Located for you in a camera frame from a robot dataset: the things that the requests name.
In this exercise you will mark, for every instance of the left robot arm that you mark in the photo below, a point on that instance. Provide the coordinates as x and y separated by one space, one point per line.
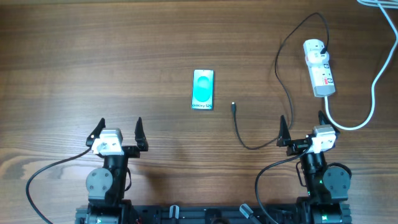
106 185

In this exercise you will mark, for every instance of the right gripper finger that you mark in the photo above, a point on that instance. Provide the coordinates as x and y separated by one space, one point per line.
283 138
323 120

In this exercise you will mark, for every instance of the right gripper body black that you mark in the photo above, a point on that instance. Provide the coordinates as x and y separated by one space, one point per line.
300 145

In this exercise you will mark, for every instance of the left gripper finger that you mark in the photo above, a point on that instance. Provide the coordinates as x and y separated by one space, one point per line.
140 137
95 133

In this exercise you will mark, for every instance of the white charger plug adapter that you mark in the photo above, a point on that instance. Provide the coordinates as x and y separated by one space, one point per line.
315 57

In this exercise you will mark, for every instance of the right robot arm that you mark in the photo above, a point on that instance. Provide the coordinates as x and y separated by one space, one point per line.
327 184

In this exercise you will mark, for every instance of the turquoise screen smartphone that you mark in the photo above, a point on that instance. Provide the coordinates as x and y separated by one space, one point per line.
202 89

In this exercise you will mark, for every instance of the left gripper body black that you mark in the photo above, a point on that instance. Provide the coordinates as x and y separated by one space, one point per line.
129 152

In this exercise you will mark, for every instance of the white power strip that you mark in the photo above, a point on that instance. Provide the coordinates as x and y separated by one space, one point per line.
320 75

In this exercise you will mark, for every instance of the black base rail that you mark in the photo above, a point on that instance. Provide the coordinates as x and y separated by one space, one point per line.
279 213

